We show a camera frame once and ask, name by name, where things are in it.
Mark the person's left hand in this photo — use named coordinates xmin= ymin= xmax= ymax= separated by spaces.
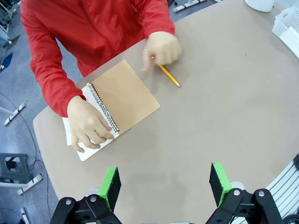
xmin=142 ymin=31 xmax=182 ymax=72

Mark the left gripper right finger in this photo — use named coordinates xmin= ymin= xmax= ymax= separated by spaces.
xmin=205 ymin=162 xmax=284 ymax=224

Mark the person torso red hoodie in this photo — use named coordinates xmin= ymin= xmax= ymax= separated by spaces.
xmin=20 ymin=0 xmax=169 ymax=77

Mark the brown spiral notebook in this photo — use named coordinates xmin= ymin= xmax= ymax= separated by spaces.
xmin=77 ymin=59 xmax=161 ymax=162

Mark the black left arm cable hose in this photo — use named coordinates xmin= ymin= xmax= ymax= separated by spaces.
xmin=281 ymin=213 xmax=299 ymax=224

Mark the white slatted rail frame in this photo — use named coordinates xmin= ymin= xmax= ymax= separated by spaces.
xmin=266 ymin=160 xmax=299 ymax=224

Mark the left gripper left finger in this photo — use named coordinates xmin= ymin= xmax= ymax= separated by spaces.
xmin=49 ymin=166 xmax=122 ymax=224

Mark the thin black floor cable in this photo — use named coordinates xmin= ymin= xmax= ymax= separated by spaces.
xmin=0 ymin=92 xmax=53 ymax=220

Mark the yellow pencil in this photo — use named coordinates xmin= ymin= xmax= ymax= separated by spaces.
xmin=150 ymin=56 xmax=181 ymax=88

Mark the grey plastic step stool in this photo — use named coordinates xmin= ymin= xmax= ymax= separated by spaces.
xmin=0 ymin=153 xmax=32 ymax=186

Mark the person's right forearm red sleeve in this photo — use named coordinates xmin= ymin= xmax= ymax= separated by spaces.
xmin=29 ymin=59 xmax=87 ymax=118

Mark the white wire rack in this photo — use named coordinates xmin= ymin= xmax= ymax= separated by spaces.
xmin=0 ymin=0 xmax=21 ymax=45

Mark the white stand foot bar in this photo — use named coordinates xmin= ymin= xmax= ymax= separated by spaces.
xmin=172 ymin=0 xmax=207 ymax=14
xmin=4 ymin=102 xmax=27 ymax=126
xmin=17 ymin=174 xmax=44 ymax=196
xmin=20 ymin=207 xmax=30 ymax=224

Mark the person's left forearm red sleeve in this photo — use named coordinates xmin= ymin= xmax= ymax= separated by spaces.
xmin=140 ymin=0 xmax=176 ymax=40

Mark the person's right hand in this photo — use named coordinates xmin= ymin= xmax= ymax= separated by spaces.
xmin=67 ymin=95 xmax=115 ymax=154

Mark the white paper sheet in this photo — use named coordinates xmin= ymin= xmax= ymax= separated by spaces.
xmin=62 ymin=116 xmax=73 ymax=147

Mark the white perforated plastic basket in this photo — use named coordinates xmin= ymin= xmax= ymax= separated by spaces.
xmin=272 ymin=6 xmax=299 ymax=59

